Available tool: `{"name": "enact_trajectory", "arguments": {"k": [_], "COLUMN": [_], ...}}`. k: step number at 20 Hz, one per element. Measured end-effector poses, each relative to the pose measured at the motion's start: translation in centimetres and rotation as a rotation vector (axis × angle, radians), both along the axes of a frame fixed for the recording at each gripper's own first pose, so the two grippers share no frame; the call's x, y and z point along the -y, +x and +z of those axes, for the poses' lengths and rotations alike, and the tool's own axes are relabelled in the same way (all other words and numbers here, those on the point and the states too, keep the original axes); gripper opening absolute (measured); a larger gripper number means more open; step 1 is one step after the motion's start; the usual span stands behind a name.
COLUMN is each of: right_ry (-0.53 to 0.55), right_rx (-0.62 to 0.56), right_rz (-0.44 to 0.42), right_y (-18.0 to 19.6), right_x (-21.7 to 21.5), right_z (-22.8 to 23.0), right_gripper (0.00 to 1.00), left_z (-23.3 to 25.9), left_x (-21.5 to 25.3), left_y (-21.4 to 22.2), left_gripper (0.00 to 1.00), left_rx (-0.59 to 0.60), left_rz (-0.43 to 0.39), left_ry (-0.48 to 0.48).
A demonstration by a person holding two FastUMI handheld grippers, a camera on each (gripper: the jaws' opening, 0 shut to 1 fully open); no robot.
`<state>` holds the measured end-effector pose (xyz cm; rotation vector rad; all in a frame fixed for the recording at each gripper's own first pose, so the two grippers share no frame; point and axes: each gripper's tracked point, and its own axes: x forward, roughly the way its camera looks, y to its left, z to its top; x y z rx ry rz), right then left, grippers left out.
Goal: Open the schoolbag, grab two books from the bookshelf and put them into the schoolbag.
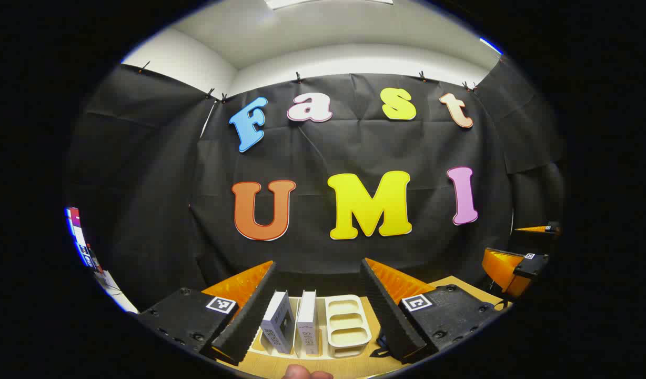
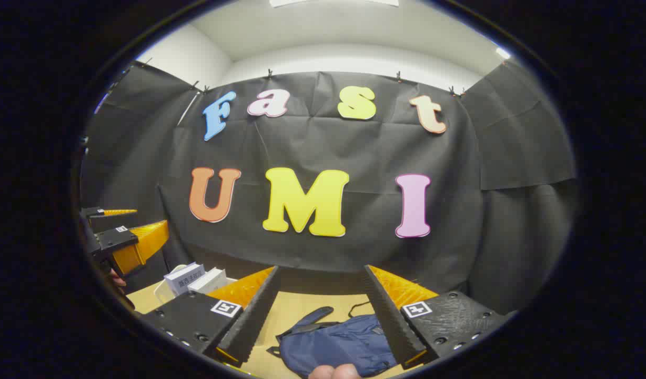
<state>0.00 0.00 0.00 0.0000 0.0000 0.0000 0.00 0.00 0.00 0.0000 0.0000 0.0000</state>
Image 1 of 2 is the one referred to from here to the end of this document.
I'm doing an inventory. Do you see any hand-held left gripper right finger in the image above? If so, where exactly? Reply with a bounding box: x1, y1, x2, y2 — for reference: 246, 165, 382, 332
360, 258, 502, 365

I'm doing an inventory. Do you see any black backdrop cloth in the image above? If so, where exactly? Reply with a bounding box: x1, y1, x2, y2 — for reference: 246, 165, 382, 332
65, 61, 566, 311

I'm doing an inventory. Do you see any white paper sheet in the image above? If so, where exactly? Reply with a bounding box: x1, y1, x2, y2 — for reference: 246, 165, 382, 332
94, 270, 139, 314

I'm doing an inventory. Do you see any ceiling light panel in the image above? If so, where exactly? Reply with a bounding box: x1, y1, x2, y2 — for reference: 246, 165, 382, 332
264, 0, 395, 10

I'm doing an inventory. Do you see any white book with blue edge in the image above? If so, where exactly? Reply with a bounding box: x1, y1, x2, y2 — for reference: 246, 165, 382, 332
260, 290, 297, 355

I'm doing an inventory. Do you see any row of black cloth clips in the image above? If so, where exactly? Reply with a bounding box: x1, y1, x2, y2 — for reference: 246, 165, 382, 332
139, 61, 479, 103

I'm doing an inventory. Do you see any red and white panel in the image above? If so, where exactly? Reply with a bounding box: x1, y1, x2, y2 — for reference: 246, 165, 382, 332
65, 207, 104, 273

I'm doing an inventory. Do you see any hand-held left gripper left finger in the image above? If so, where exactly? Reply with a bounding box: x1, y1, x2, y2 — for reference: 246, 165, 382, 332
138, 261, 277, 366

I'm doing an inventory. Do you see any white plastic bookshelf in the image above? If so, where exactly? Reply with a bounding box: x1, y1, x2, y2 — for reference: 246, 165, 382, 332
248, 291, 374, 361

